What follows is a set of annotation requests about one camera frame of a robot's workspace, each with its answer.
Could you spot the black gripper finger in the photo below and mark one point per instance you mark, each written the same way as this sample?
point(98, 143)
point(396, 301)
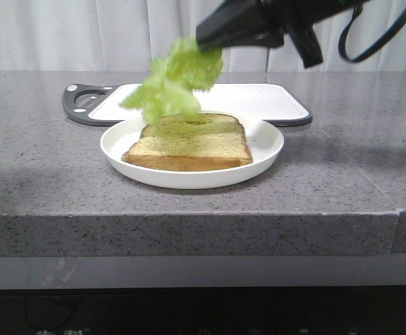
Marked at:
point(306, 43)
point(241, 24)

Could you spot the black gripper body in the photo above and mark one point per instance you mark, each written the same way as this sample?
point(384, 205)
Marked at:
point(303, 13)

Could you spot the green lettuce leaf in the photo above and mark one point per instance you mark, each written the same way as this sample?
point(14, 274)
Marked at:
point(173, 80)

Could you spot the bottom toasted bread slice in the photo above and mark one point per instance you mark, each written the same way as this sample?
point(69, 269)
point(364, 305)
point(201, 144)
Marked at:
point(206, 142)

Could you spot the white round plate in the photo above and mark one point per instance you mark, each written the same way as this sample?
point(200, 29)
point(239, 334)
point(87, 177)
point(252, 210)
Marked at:
point(264, 140)

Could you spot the white cutting board grey rim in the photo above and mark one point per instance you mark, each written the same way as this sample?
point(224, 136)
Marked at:
point(101, 106)

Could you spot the white curtain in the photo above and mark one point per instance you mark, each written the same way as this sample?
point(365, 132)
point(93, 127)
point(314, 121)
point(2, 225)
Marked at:
point(127, 35)

